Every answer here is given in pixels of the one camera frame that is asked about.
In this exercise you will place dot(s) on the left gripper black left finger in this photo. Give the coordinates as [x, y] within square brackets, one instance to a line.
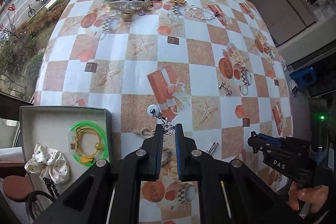
[108, 192]

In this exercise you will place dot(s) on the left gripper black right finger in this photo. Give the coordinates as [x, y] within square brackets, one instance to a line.
[229, 192]

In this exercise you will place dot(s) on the person's right hand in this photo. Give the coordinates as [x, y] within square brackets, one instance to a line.
[314, 196]

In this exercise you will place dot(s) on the green plastic bangle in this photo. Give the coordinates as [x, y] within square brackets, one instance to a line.
[91, 143]

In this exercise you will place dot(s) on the white polka dot scrunchie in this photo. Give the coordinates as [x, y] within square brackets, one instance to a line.
[48, 163]

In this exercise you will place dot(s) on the silver rhinestone hair clip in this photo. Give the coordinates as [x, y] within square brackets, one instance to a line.
[213, 147]

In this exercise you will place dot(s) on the green cardboard box tray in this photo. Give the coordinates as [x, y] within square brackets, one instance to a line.
[49, 126]

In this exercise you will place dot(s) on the clear plastic hair clip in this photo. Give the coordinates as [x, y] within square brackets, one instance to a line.
[72, 142]

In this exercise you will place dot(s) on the blue plastic stool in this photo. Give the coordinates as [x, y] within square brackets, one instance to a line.
[304, 77]

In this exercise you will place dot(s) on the beige bow hair clip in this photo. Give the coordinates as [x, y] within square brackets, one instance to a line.
[145, 133]

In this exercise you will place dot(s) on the silver earring pair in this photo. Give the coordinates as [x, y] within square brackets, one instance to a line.
[226, 87]

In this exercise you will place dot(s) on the checkered seashell tablecloth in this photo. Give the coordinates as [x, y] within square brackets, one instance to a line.
[173, 56]

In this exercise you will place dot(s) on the gold flower brooch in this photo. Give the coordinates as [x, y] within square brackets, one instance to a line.
[178, 2]

